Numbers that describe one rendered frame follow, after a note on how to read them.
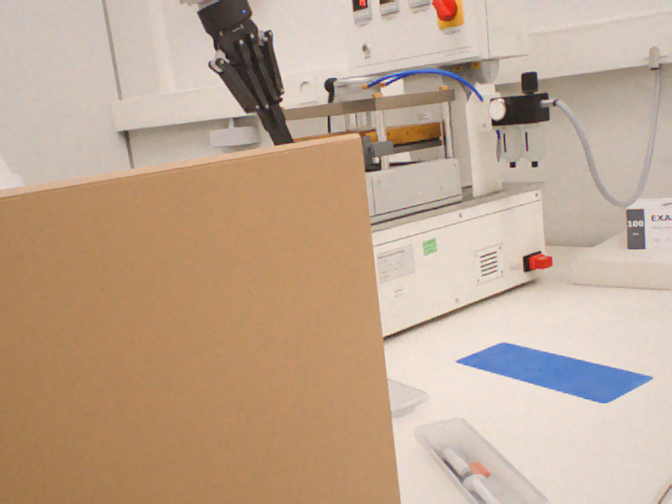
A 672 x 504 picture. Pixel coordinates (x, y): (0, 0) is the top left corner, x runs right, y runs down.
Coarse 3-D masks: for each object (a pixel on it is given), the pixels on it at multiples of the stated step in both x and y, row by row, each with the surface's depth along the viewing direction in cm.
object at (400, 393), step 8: (392, 384) 89; (400, 384) 88; (392, 392) 86; (400, 392) 86; (408, 392) 86; (416, 392) 85; (424, 392) 85; (392, 400) 84; (400, 400) 84; (408, 400) 83
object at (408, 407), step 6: (420, 396) 84; (426, 396) 84; (408, 402) 83; (414, 402) 84; (420, 402) 84; (396, 408) 82; (402, 408) 83; (408, 408) 83; (414, 408) 85; (396, 414) 83; (402, 414) 84
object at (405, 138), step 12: (360, 120) 125; (336, 132) 135; (348, 132) 127; (360, 132) 120; (372, 132) 115; (396, 132) 119; (408, 132) 120; (420, 132) 121; (432, 132) 124; (396, 144) 119; (408, 144) 121; (420, 144) 122; (432, 144) 124
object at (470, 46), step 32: (352, 0) 140; (384, 0) 134; (416, 0) 128; (448, 0) 122; (480, 0) 120; (512, 0) 125; (352, 32) 143; (384, 32) 136; (416, 32) 130; (448, 32) 125; (480, 32) 121; (512, 32) 126; (352, 64) 144; (384, 64) 138; (416, 64) 132; (448, 64) 127; (480, 64) 126; (416, 160) 141; (480, 160) 124; (480, 192) 125
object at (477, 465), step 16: (432, 432) 75; (448, 432) 74; (464, 432) 74; (432, 448) 71; (448, 448) 71; (464, 448) 71; (480, 448) 70; (448, 464) 68; (464, 464) 68; (480, 464) 67; (496, 464) 67; (464, 480) 65; (480, 480) 65; (496, 480) 64; (512, 480) 64; (528, 480) 64; (480, 496) 62; (496, 496) 62; (512, 496) 61; (528, 496) 61; (544, 496) 61
